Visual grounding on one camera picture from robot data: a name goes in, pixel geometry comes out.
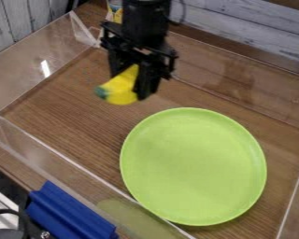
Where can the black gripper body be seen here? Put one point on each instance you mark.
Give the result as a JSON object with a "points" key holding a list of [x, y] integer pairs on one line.
{"points": [[142, 32]]}

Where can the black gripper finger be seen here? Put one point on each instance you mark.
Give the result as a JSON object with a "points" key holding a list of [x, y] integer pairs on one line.
{"points": [[120, 59], [149, 78]]}

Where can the green round plate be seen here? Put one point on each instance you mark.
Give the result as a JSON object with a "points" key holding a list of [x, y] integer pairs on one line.
{"points": [[193, 166]]}

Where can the clear acrylic enclosure wall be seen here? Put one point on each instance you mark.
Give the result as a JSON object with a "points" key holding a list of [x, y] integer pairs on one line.
{"points": [[62, 134]]}

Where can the yellow labelled can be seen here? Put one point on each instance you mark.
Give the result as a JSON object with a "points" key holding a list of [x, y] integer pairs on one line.
{"points": [[114, 10]]}

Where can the yellow toy banana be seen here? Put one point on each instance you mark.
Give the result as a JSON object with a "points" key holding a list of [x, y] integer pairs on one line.
{"points": [[116, 91]]}

